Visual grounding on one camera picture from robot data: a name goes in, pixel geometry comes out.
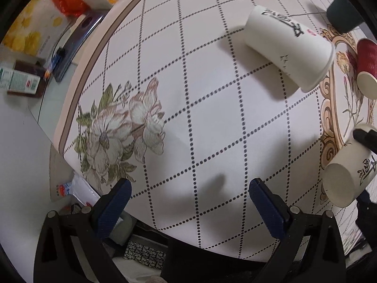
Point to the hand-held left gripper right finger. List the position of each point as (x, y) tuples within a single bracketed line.
[(267, 210)]

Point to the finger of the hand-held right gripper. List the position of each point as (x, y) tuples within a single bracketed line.
[(366, 139), (368, 209)]

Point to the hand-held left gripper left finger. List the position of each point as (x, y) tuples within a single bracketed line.
[(113, 210)]

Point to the white paper cup black print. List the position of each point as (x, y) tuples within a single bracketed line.
[(343, 171), (290, 39)]

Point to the red ribbed paper cup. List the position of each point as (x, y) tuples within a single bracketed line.
[(368, 64)]

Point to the dark green cup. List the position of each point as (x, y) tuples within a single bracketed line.
[(344, 11)]

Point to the plastic bottle red label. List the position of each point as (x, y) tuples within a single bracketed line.
[(79, 191)]

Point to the black white patterned box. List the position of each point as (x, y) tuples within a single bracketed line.
[(144, 253)]

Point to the floral checked tablecloth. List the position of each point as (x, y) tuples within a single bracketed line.
[(206, 100)]

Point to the blue pen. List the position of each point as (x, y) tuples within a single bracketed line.
[(53, 63)]

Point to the green and white medicine box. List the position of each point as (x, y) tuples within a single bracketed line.
[(17, 80)]

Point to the dark brown box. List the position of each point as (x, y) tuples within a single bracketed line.
[(32, 68)]

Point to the black flat tray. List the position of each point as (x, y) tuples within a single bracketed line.
[(76, 39)]

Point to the yellow floral box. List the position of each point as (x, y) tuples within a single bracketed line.
[(32, 29)]

